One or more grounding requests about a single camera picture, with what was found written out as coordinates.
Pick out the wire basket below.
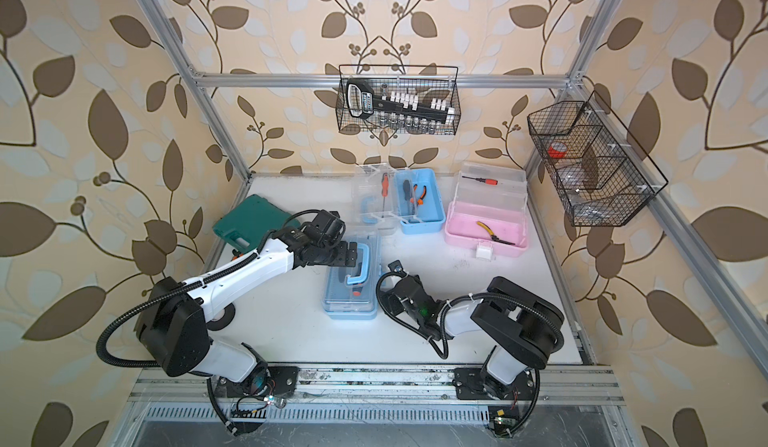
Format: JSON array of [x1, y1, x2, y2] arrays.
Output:
[[527, 92, 668, 227], [335, 62, 461, 136]]

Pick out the orange handled pliers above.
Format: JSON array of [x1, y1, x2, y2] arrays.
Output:
[[412, 184, 428, 206]]

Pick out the green tool case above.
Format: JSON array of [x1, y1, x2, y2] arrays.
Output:
[[213, 194, 291, 253]]

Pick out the yellow handled pliers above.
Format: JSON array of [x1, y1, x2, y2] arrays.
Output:
[[475, 220, 517, 246]]

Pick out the orange screwdriver far box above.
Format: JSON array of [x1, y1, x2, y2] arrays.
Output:
[[381, 172, 390, 212]]

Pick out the blue toolbox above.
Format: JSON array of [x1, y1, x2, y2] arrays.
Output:
[[351, 163, 447, 236], [322, 229, 382, 320]]

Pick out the black handled screwdriver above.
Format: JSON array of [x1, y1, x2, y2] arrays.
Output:
[[402, 179, 415, 216]]

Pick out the back wire basket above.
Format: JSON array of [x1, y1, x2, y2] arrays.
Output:
[[335, 62, 461, 136]]

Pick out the black socket set holder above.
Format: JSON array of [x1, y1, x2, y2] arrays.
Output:
[[340, 78, 459, 124]]

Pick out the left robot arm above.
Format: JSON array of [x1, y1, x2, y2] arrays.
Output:
[[95, 209, 359, 403]]

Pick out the pink toolbox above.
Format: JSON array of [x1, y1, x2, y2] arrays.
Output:
[[444, 162, 529, 260]]

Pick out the right wire basket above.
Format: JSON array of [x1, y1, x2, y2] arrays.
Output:
[[527, 92, 668, 227]]

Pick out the red small screwdriver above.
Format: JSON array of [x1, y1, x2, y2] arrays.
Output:
[[461, 175, 499, 186]]

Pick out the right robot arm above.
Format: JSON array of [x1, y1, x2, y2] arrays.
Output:
[[375, 261, 565, 438]]

